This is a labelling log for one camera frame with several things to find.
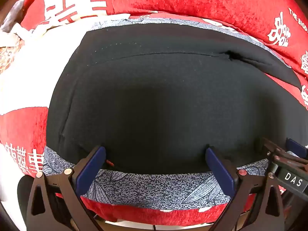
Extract red wedding quilt roll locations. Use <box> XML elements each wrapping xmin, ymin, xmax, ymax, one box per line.
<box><xmin>21</xmin><ymin>0</ymin><xmax>307</xmax><ymax>76</ymax></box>

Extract black pants with patterned hem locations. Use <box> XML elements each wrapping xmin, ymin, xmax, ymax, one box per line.
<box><xmin>43</xmin><ymin>18</ymin><xmax>307</xmax><ymax>210</ymax></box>

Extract red wedding blanket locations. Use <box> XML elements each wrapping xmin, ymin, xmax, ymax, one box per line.
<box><xmin>1</xmin><ymin>14</ymin><xmax>307</xmax><ymax>230</ymax></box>

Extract grey clothes pile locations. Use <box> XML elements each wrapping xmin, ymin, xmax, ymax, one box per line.
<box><xmin>1</xmin><ymin>0</ymin><xmax>24</xmax><ymax>48</ymax></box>

